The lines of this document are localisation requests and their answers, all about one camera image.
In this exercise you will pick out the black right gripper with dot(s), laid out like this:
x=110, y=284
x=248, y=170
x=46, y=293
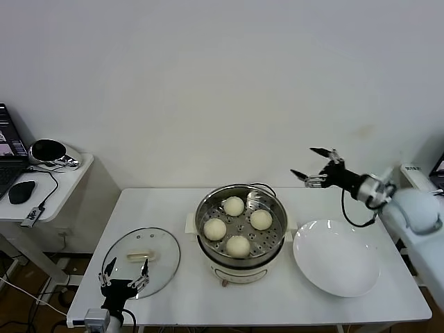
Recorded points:
x=341, y=178

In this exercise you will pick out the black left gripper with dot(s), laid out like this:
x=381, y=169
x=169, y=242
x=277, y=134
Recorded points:
x=118, y=293

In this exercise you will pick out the white steamed baozi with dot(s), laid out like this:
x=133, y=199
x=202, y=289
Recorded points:
x=232, y=205
x=237, y=246
x=261, y=219
x=214, y=229

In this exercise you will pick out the light blue right robot arm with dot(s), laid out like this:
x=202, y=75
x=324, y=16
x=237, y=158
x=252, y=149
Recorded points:
x=416, y=211

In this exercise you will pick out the steel steamer basket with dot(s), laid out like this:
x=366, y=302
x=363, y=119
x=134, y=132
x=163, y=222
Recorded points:
x=239, y=227

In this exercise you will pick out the white plate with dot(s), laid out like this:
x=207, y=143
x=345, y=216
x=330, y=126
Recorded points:
x=333, y=256

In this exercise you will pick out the grey usb hub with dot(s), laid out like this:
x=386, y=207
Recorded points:
x=31, y=216

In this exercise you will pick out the cream electric cooker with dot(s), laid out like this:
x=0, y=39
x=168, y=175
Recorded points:
x=239, y=272

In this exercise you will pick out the open dark laptop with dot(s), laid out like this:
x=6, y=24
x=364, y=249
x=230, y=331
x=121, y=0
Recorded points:
x=437, y=173

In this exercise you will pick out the black computer mouse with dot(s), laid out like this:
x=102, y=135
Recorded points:
x=21, y=191

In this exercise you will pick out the chrome and black device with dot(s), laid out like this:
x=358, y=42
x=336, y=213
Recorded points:
x=51, y=152

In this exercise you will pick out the open black laptop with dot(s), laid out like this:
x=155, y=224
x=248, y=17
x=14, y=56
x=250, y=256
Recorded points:
x=9, y=138

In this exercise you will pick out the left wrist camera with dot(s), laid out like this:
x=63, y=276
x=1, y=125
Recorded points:
x=97, y=317

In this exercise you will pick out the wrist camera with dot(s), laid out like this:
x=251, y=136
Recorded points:
x=97, y=317
x=381, y=189

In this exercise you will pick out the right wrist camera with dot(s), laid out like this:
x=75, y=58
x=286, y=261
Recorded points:
x=381, y=189

